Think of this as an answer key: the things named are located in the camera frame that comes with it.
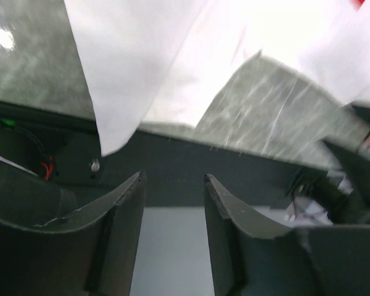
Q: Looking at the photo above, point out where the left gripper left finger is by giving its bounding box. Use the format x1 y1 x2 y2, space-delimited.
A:
0 171 146 295

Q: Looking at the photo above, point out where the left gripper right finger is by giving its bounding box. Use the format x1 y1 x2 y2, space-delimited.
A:
204 175 370 295

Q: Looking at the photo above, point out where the white red-print t-shirt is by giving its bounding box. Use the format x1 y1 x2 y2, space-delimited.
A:
65 1 370 156

